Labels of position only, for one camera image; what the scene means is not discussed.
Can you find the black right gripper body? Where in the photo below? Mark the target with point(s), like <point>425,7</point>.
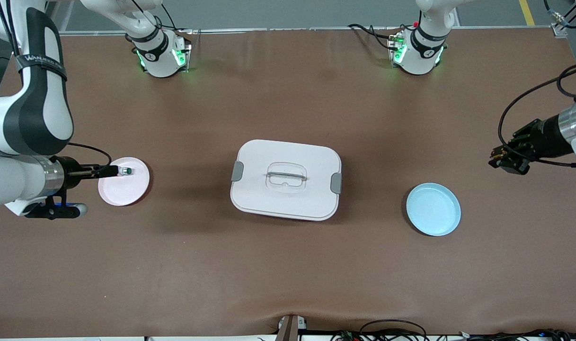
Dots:
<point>71,172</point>

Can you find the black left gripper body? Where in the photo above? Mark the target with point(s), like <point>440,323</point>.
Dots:
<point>542,138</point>

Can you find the orange black push-button switch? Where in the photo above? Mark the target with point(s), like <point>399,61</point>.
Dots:
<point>496,152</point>

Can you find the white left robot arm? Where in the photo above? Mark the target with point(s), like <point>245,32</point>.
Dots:
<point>425,52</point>

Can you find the white lidded storage box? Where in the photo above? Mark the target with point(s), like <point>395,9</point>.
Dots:
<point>288,156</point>

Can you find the pink round plate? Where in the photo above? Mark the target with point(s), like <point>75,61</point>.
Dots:
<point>124,192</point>

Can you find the light blue round plate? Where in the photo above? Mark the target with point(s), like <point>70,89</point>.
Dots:
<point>432,208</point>

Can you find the brown table cover mat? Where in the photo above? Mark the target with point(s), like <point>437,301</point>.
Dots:
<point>288,274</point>

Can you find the white green circuit breaker switch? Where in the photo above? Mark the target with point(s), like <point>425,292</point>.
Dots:
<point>126,171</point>

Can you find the aluminium frame profile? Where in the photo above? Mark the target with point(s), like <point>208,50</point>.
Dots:
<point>560,29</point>

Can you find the silver table edge rail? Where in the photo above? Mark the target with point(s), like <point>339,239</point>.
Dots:
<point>292,29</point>

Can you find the metal table edge bracket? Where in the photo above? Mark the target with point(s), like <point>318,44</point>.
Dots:
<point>290,329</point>

